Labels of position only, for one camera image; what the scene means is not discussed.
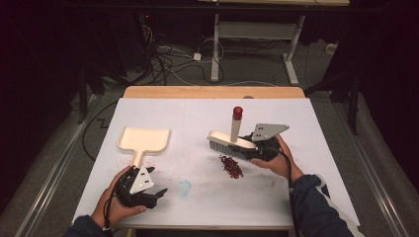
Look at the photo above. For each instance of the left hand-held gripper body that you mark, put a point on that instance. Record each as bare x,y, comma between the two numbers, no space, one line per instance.
141,181

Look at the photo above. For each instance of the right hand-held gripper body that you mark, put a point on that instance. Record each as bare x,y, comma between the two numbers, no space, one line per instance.
268,131

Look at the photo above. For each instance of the cream brush with red tip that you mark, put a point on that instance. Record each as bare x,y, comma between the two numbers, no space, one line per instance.
235,126

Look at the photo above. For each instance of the scatter of red beans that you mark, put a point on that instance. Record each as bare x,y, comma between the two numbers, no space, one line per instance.
232,168

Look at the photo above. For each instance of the cream plastic dustpan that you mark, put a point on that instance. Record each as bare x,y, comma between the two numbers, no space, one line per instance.
143,138

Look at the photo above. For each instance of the person's right hand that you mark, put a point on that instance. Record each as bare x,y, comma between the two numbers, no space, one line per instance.
285,164

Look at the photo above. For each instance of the person's left hand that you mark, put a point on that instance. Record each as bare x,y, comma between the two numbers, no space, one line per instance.
115,212

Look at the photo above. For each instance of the grey table grommet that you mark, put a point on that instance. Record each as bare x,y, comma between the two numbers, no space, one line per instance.
248,97

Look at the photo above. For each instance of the white table mat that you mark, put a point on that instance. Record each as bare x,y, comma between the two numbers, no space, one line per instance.
204,115

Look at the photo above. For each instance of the wooden table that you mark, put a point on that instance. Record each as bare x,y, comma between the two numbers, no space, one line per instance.
214,92

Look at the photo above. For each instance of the black metal stand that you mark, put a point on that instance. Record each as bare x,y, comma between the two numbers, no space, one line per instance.
353,108

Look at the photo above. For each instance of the white-legged desk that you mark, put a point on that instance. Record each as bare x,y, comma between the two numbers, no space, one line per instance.
215,49

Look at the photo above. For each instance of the white power adapter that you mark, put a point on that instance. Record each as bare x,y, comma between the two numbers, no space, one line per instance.
197,56

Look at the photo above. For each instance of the white floor box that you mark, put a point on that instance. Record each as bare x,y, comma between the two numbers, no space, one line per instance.
331,48

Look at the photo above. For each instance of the metal floor rail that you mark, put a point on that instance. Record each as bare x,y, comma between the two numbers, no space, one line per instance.
52,177
372,184

